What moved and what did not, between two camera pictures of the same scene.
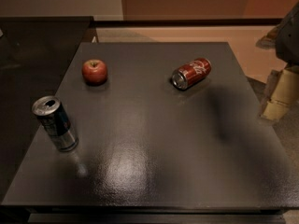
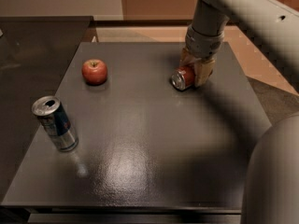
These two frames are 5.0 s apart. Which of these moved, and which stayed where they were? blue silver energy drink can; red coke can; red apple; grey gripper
Moved: grey gripper
Stayed: red apple; blue silver energy drink can; red coke can
